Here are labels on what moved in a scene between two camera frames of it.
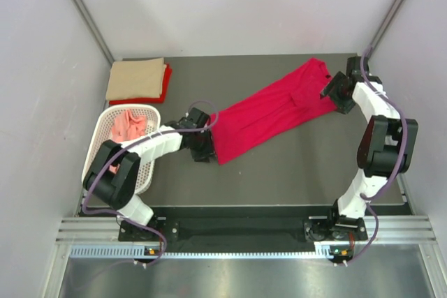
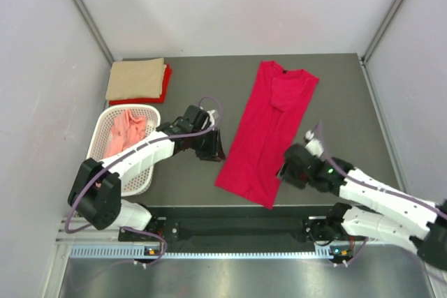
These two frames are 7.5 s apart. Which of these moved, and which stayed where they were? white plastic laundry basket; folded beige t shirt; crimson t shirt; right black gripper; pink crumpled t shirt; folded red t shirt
Moved: crimson t shirt; right black gripper
Stayed: folded beige t shirt; pink crumpled t shirt; folded red t shirt; white plastic laundry basket
